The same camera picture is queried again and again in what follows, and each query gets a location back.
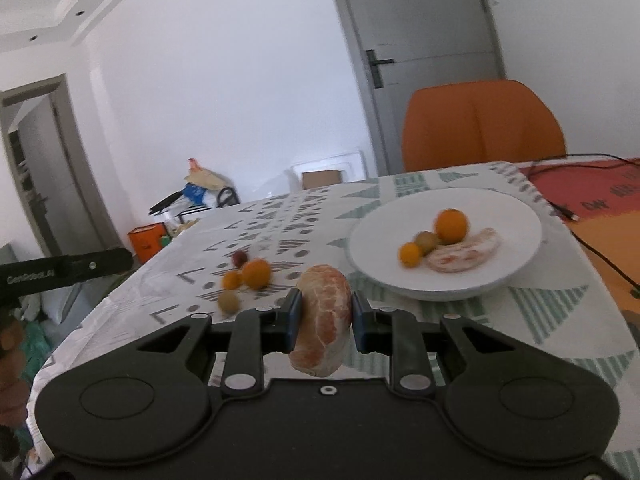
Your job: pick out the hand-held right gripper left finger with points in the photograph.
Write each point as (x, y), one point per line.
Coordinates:
(295, 320)

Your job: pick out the grey doorway frame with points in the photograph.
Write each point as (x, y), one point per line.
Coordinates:
(80, 160)

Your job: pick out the cardboard box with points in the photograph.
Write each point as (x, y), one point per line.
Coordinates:
(321, 179)

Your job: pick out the red orange table mat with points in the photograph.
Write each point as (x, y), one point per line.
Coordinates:
(600, 200)

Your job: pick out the white plate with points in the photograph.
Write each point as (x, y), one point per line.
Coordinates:
(500, 240)

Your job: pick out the large peeled orange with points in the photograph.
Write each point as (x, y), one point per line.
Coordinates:
(322, 320)

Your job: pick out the orange chair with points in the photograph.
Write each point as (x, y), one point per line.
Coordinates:
(480, 125)

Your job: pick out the green round fruit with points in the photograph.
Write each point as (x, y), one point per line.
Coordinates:
(229, 301)
(426, 241)

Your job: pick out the grey door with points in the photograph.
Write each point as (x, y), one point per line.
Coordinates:
(415, 60)

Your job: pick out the person's left hand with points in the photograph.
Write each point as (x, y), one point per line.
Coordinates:
(11, 370)

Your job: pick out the orange box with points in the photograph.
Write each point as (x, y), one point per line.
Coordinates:
(146, 244)

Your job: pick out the patterned white tablecloth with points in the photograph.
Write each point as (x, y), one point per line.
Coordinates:
(550, 320)

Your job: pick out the brown paper bag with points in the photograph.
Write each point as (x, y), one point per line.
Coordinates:
(202, 176)

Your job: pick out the small red fruit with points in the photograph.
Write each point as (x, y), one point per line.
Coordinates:
(240, 258)

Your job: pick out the small orange kumquat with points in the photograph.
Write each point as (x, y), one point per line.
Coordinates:
(410, 254)
(231, 280)

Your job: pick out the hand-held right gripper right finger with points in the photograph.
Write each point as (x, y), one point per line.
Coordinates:
(361, 321)

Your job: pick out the peeled orange segment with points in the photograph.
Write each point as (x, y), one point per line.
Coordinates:
(462, 255)

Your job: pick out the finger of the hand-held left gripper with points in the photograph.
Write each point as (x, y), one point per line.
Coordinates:
(100, 261)

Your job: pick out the blue white bag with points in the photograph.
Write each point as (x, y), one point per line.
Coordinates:
(195, 194)

